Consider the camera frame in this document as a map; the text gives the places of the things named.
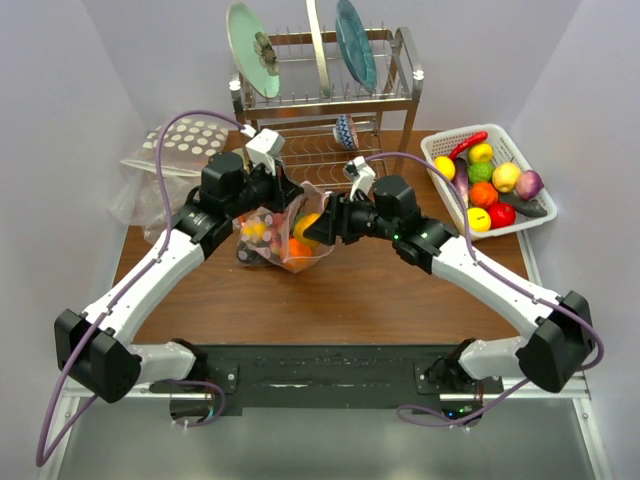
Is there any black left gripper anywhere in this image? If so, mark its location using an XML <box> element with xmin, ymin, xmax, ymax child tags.
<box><xmin>226</xmin><ymin>156</ymin><xmax>304</xmax><ymax>219</ymax></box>

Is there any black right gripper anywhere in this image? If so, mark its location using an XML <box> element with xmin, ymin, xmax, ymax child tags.
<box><xmin>305</xmin><ymin>190</ymin><xmax>399</xmax><ymax>246</ymax></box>

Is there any orange fruit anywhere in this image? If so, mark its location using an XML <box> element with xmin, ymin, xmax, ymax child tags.
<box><xmin>286</xmin><ymin>238</ymin><xmax>313</xmax><ymax>270</ymax></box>

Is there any clear polka dot zip bag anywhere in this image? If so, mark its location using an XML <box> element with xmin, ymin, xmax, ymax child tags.
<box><xmin>237</xmin><ymin>181</ymin><xmax>334</xmax><ymax>273</ymax></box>

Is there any yellow apple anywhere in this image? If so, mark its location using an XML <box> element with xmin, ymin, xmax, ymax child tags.
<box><xmin>241</xmin><ymin>220</ymin><xmax>268</xmax><ymax>244</ymax></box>

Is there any dark purple plum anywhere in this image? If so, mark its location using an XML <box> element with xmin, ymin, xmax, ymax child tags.
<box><xmin>236</xmin><ymin>241</ymin><xmax>273</xmax><ymax>268</ymax></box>

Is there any red chili pepper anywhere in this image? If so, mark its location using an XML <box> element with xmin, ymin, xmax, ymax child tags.
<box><xmin>449</xmin><ymin>131</ymin><xmax>488</xmax><ymax>160</ymax></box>

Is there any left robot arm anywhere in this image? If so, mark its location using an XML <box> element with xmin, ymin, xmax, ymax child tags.
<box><xmin>54</xmin><ymin>153</ymin><xmax>303</xmax><ymax>403</ymax></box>

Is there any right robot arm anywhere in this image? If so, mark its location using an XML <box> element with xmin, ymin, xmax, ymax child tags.
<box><xmin>303</xmin><ymin>176</ymin><xmax>596</xmax><ymax>393</ymax></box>

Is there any cream mug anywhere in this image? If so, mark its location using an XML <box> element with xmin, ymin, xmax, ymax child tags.
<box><xmin>232</xmin><ymin>148</ymin><xmax>250</xmax><ymax>167</ymax></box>

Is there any pile of plastic bags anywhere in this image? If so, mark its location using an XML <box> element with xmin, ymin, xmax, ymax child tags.
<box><xmin>109</xmin><ymin>115</ymin><xmax>229</xmax><ymax>244</ymax></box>

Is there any blue patterned bowl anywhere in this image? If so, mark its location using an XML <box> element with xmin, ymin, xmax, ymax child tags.
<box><xmin>333</xmin><ymin>114</ymin><xmax>359</xmax><ymax>151</ymax></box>

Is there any steel dish rack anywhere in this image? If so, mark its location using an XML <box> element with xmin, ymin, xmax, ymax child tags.
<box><xmin>229</xmin><ymin>26</ymin><xmax>424</xmax><ymax>191</ymax></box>

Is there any mint green floral plate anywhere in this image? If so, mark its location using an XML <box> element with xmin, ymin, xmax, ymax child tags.
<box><xmin>226</xmin><ymin>2</ymin><xmax>280</xmax><ymax>99</ymax></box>

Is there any purple eggplant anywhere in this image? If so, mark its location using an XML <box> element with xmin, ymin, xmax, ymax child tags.
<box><xmin>452</xmin><ymin>157</ymin><xmax>469</xmax><ymax>208</ymax></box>

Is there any beige plate edge-on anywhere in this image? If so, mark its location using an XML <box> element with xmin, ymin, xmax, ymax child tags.
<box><xmin>305</xmin><ymin>0</ymin><xmax>331</xmax><ymax>98</ymax></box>

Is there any orange mini pumpkin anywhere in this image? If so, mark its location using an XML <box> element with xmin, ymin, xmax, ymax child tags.
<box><xmin>469</xmin><ymin>182</ymin><xmax>499</xmax><ymax>210</ymax></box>

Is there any green custard apple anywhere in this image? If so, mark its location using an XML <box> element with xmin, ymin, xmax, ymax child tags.
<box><xmin>468</xmin><ymin>162</ymin><xmax>495</xmax><ymax>185</ymax></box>

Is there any red apple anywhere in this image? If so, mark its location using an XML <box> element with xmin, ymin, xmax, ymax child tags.
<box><xmin>488</xmin><ymin>202</ymin><xmax>517</xmax><ymax>229</ymax></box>

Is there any teal plate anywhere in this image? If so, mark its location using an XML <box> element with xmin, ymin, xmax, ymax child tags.
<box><xmin>335</xmin><ymin>0</ymin><xmax>377</xmax><ymax>94</ymax></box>

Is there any pale yellow fruit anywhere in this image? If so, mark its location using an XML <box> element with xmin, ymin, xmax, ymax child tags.
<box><xmin>492</xmin><ymin>162</ymin><xmax>521</xmax><ymax>193</ymax></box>

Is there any red onion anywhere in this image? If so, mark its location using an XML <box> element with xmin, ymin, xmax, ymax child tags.
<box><xmin>515</xmin><ymin>170</ymin><xmax>544</xmax><ymax>201</ymax></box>

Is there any dark grey avocado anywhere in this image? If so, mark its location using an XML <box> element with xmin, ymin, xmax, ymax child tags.
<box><xmin>499</xmin><ymin>192</ymin><xmax>548</xmax><ymax>218</ymax></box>

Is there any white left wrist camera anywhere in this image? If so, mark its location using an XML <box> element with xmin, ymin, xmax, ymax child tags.
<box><xmin>245</xmin><ymin>129</ymin><xmax>285</xmax><ymax>176</ymax></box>

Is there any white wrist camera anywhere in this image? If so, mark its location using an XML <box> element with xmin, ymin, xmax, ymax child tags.
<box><xmin>245</xmin><ymin>129</ymin><xmax>285</xmax><ymax>176</ymax></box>
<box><xmin>344</xmin><ymin>156</ymin><xmax>376</xmax><ymax>200</ymax></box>

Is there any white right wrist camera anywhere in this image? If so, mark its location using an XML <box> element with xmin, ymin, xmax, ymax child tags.
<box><xmin>344</xmin><ymin>156</ymin><xmax>376</xmax><ymax>200</ymax></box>

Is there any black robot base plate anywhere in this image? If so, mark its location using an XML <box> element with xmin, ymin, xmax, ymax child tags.
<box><xmin>148</xmin><ymin>343</ymin><xmax>505</xmax><ymax>417</ymax></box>

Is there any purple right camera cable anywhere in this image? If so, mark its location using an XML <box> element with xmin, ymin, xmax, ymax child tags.
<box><xmin>362</xmin><ymin>152</ymin><xmax>605</xmax><ymax>426</ymax></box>

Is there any aluminium frame rail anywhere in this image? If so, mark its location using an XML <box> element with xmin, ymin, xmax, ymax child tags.
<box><xmin>37</xmin><ymin>229</ymin><xmax>614</xmax><ymax>480</ymax></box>

